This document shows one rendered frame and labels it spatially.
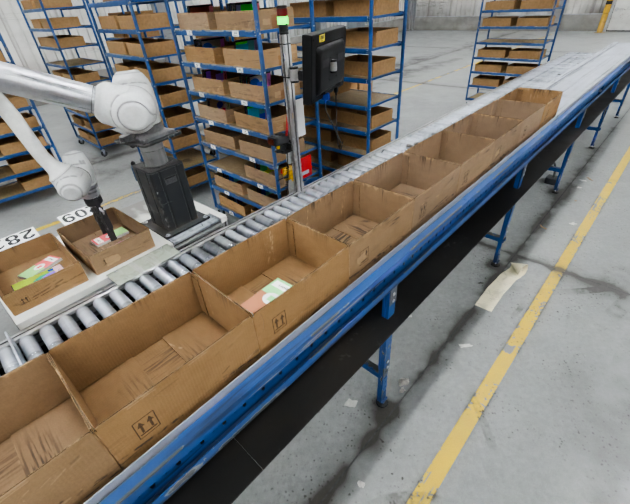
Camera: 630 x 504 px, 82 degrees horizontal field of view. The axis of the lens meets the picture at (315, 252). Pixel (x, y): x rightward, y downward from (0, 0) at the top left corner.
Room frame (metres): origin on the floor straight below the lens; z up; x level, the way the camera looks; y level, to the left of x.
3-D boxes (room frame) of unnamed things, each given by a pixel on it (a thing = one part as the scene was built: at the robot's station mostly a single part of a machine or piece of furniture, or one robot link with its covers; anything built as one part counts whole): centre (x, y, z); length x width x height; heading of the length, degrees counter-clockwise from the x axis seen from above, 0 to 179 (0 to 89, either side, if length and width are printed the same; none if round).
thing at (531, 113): (2.27, -1.26, 0.96); 0.39 x 0.29 x 0.17; 134
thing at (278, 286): (0.82, 0.14, 0.92); 0.16 x 0.11 x 0.07; 137
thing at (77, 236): (1.51, 1.00, 0.80); 0.38 x 0.28 x 0.10; 47
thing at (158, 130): (1.70, 0.74, 1.24); 0.22 x 0.18 x 0.06; 148
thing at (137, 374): (0.62, 0.41, 0.96); 0.39 x 0.29 x 0.17; 135
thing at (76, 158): (1.56, 1.02, 1.13); 0.13 x 0.11 x 0.16; 18
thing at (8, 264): (1.29, 1.21, 0.80); 0.38 x 0.28 x 0.10; 45
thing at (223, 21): (2.70, 0.27, 1.59); 0.40 x 0.30 x 0.10; 45
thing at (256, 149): (2.70, 0.26, 0.79); 0.40 x 0.30 x 0.10; 46
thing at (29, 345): (0.77, 0.91, 0.72); 0.52 x 0.05 x 0.05; 45
